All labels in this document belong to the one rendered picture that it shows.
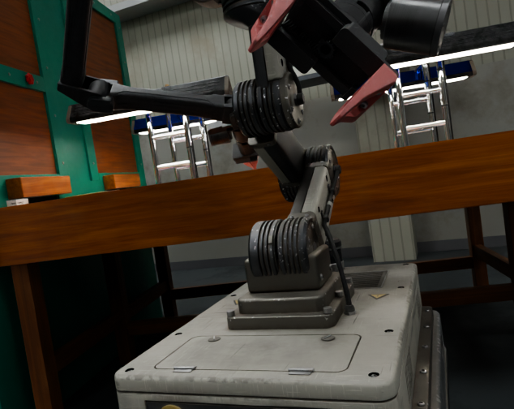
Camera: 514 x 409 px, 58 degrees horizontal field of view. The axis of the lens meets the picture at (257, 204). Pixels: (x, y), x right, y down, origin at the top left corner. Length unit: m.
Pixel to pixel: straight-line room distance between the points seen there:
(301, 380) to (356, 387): 0.07
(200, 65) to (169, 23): 0.48
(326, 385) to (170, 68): 3.98
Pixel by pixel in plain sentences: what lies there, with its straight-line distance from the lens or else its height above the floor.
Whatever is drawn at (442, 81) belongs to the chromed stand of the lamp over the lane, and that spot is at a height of 0.98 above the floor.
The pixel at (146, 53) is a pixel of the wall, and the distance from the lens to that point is 4.59.
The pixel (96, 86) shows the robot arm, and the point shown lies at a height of 1.05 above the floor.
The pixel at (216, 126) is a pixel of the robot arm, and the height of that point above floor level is 0.91.
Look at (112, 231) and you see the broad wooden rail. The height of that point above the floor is 0.64.
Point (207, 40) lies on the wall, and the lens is 4.29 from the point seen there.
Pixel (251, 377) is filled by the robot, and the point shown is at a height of 0.47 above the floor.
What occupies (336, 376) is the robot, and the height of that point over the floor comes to 0.47.
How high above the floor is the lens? 0.74
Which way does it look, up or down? 3 degrees down
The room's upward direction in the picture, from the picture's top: 8 degrees counter-clockwise
